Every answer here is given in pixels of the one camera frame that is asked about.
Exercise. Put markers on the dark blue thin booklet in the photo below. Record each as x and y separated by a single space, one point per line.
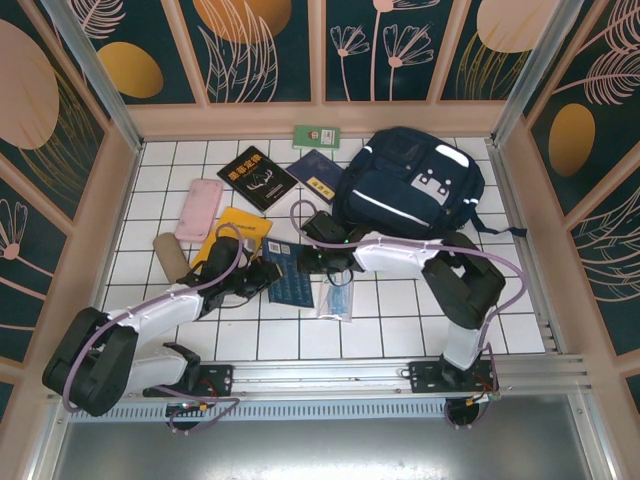
295 295

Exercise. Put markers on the yellow book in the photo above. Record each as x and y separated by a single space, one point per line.
235 222

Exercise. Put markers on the clear pack of blue pens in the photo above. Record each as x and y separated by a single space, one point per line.
336 302

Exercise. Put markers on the navy notebook with yellow label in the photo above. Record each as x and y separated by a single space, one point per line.
315 172

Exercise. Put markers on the black book with antler print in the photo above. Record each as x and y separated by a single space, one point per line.
255 180

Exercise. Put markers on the navy blue student backpack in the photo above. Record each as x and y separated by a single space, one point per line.
400 185

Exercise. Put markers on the green notebook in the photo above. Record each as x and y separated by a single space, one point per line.
317 137

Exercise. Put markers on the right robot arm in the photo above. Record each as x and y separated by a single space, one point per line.
400 255

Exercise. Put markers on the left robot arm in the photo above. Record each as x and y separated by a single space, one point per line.
150 317

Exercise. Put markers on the tan brown roll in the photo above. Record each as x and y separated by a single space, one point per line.
170 255

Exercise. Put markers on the pink pencil case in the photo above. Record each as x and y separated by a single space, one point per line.
200 210

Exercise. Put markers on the grey metal sheet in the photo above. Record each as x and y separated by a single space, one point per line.
320 452

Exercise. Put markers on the aluminium mounting rail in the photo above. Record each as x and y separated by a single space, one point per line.
320 377

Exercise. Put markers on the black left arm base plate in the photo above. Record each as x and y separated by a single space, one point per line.
220 380

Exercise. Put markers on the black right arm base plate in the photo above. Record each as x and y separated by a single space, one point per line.
425 377

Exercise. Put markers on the aluminium corner post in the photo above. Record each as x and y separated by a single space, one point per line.
535 65
95 75

